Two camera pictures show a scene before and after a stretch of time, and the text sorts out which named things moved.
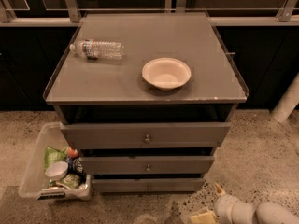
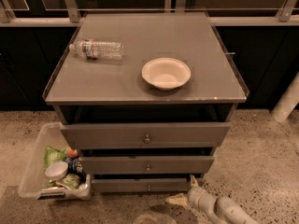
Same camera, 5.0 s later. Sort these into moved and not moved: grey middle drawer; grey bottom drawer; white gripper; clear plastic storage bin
Moved: white gripper
Not moved: grey middle drawer; grey bottom drawer; clear plastic storage bin
